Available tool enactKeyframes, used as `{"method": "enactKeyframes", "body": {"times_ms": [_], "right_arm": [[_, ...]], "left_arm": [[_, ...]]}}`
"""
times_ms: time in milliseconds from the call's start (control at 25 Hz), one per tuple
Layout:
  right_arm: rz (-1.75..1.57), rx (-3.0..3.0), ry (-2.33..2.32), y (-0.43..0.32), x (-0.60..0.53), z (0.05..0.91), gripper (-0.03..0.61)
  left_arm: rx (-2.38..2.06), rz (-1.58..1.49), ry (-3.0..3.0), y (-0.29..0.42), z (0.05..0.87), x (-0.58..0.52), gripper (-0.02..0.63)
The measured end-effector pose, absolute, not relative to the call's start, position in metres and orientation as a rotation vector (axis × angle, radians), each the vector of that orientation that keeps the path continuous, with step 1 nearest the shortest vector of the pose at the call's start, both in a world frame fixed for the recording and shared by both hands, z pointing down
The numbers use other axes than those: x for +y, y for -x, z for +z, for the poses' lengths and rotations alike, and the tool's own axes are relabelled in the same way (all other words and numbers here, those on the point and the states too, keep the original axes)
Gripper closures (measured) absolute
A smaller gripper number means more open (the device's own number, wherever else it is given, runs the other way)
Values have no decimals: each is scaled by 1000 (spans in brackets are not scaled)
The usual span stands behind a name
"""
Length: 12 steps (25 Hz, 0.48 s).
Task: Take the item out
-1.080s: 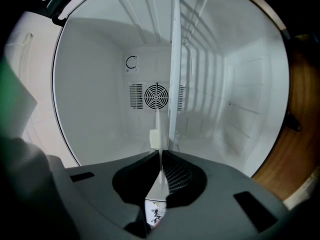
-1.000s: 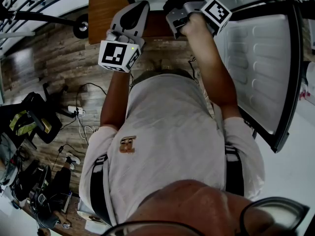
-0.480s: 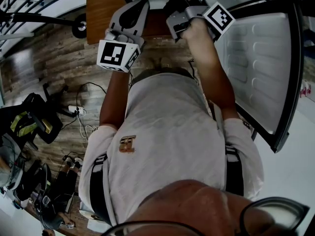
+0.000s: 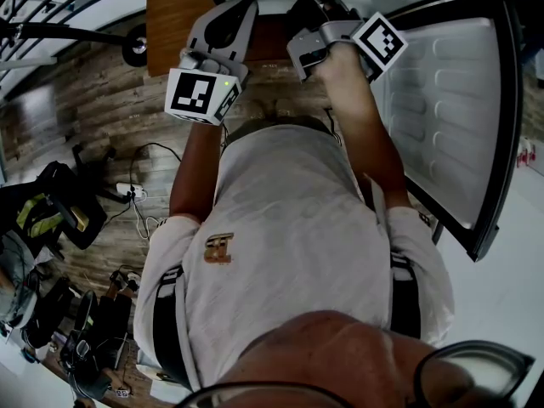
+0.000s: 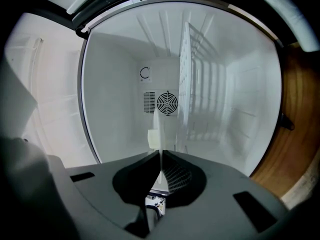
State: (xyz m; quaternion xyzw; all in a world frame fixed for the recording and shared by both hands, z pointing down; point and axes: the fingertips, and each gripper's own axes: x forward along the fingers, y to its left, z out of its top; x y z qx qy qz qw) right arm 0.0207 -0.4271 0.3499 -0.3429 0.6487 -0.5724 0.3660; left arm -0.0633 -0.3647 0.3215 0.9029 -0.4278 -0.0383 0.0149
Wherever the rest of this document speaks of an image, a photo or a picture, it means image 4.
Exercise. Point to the black office chair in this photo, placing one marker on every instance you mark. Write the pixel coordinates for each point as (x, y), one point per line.
(85, 219)

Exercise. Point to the yellow-green vest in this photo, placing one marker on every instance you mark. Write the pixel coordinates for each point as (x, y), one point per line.
(38, 217)

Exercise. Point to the person's black-framed glasses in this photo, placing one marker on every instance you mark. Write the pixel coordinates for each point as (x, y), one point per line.
(467, 376)

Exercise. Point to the red wall hooks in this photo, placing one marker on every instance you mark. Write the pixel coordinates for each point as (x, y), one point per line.
(522, 157)

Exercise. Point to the brown wooden cabinet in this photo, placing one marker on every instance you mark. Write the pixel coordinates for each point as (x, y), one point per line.
(170, 15)

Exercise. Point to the white refrigerator with black frame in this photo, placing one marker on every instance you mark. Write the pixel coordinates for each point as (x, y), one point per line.
(455, 109)

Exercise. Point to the black bag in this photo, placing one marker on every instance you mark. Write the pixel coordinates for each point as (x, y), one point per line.
(98, 347)

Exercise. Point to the person's left forearm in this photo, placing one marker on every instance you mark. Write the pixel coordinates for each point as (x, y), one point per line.
(195, 168)

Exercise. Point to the black backpack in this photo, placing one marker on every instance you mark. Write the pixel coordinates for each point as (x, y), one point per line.
(51, 313)

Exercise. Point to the person's head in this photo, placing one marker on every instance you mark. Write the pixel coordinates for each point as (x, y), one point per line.
(331, 347)

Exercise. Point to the person's white shirt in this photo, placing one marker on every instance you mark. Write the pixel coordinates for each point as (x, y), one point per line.
(289, 228)

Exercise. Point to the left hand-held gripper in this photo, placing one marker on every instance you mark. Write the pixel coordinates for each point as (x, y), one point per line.
(193, 94)

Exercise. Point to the low wooden table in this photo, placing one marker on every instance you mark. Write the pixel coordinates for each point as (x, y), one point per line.
(136, 381)

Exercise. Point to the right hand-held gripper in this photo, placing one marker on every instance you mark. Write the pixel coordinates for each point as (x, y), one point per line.
(378, 45)

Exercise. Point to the person's right forearm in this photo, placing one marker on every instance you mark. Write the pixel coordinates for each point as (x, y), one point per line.
(365, 134)

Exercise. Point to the white power strip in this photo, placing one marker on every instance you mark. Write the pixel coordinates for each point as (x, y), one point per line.
(132, 276)
(125, 188)

